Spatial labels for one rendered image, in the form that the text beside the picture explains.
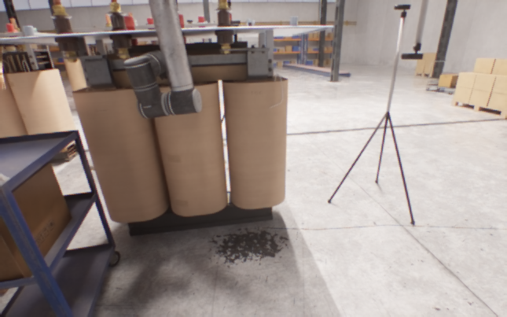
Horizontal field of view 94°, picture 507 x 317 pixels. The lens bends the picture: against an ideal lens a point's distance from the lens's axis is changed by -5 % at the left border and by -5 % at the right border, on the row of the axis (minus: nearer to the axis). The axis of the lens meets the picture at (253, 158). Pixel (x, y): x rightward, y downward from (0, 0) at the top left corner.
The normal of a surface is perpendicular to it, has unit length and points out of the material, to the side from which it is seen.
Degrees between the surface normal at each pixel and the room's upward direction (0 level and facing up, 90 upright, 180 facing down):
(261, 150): 90
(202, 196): 90
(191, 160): 90
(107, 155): 90
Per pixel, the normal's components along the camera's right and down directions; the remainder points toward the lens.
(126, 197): 0.15, 0.39
